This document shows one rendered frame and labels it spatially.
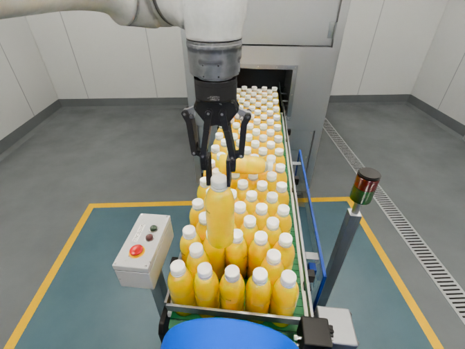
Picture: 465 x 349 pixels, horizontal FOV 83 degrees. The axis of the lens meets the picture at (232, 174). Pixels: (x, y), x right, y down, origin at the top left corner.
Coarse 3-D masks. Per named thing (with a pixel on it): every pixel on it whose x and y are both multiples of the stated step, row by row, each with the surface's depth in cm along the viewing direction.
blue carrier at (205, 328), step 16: (192, 320) 47; (208, 320) 46; (224, 320) 45; (240, 320) 46; (176, 336) 47; (192, 336) 45; (208, 336) 44; (224, 336) 43; (240, 336) 43; (256, 336) 44; (272, 336) 45
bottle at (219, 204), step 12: (216, 192) 59; (228, 192) 60; (216, 204) 59; (228, 204) 60; (216, 216) 61; (228, 216) 62; (216, 228) 63; (228, 228) 64; (216, 240) 66; (228, 240) 67
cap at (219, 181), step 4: (212, 176) 59; (216, 176) 59; (220, 176) 59; (224, 176) 59; (212, 180) 58; (216, 180) 58; (220, 180) 58; (224, 180) 58; (212, 184) 58; (216, 184) 57; (220, 184) 57; (224, 184) 58; (216, 188) 58; (220, 188) 58
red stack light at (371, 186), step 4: (356, 176) 78; (356, 180) 78; (360, 180) 76; (364, 180) 75; (356, 184) 78; (360, 184) 77; (364, 184) 76; (368, 184) 75; (372, 184) 75; (376, 184) 76; (360, 188) 77; (364, 188) 77; (368, 188) 76; (372, 188) 76; (368, 192) 77
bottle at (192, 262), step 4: (204, 252) 76; (188, 256) 75; (192, 256) 74; (200, 256) 74; (204, 256) 75; (208, 256) 78; (188, 260) 75; (192, 260) 74; (196, 260) 74; (200, 260) 74; (204, 260) 75; (208, 260) 77; (188, 264) 75; (192, 264) 74; (196, 264) 74; (188, 268) 75; (192, 268) 74; (196, 268) 74; (192, 272) 75; (196, 272) 75
